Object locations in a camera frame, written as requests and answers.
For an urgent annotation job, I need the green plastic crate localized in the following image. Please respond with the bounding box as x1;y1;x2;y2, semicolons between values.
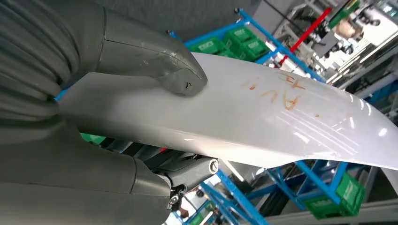
222;25;259;47
237;37;270;62
190;37;227;56
303;173;367;220

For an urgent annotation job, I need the red barrier belt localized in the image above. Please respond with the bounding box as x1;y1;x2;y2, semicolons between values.
278;7;333;66

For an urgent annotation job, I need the person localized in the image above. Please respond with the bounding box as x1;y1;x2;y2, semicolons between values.
334;18;365;40

